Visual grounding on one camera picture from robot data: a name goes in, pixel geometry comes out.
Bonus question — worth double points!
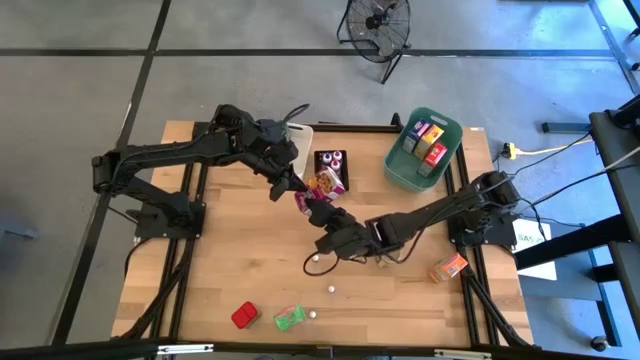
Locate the grey floor bracket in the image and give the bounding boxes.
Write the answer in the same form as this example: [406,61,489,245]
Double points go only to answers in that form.
[0,225,40,241]

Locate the black floor fan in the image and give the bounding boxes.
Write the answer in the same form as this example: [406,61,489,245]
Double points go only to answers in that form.
[335,0,413,85]

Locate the red flip-top container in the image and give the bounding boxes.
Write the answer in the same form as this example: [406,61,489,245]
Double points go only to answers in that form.
[230,301,262,330]

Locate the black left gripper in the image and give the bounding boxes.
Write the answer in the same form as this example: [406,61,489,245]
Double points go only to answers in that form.
[244,118,309,203]

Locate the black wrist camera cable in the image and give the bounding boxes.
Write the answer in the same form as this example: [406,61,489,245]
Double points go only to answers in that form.
[282,103,311,126]
[302,252,342,278]

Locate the white plastic bin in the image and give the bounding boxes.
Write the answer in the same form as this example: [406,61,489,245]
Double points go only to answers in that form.
[288,123,315,180]

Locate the small orange box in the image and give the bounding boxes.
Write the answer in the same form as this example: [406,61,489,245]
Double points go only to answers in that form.
[428,252,470,285]

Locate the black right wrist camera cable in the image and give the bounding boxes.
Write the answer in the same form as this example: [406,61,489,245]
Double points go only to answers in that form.
[302,252,342,278]

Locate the yellow Corn Pops box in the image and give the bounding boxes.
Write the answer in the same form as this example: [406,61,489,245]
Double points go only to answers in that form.
[413,124,445,161]

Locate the yellow extension cord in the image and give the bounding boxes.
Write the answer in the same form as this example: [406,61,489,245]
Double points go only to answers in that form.
[501,138,594,161]

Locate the black left wrist camera cable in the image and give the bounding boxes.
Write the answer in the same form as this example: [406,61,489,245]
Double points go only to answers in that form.
[282,103,311,126]

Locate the black aluminium rig frame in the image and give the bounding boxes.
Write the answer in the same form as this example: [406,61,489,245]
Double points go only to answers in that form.
[110,112,535,349]

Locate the blue Frosted Flakes box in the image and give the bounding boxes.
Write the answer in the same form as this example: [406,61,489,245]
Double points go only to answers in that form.
[402,119,427,154]

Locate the small red cereal box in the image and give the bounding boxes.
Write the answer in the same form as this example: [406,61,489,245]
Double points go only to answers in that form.
[417,142,449,177]

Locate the pink cereal box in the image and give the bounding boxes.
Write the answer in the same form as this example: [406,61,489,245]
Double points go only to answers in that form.
[294,167,347,217]

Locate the green Apple Jacks box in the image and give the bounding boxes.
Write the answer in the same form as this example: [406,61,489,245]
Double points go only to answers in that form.
[273,303,307,333]

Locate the white sign green letters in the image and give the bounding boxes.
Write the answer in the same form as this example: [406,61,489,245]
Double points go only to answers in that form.
[512,218,558,282]

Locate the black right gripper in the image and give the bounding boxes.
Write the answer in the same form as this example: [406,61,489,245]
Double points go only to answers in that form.
[303,197,376,262]

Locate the black work desk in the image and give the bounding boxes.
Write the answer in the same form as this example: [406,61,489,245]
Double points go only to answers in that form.
[513,94,640,349]

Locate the black front crossbar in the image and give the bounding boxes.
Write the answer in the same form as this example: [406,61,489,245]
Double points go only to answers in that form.
[0,337,640,360]

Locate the teal plastic bin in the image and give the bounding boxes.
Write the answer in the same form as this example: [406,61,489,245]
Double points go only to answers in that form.
[383,107,464,194]

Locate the black slotted plastic basket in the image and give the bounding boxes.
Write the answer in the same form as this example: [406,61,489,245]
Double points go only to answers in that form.
[313,148,350,194]

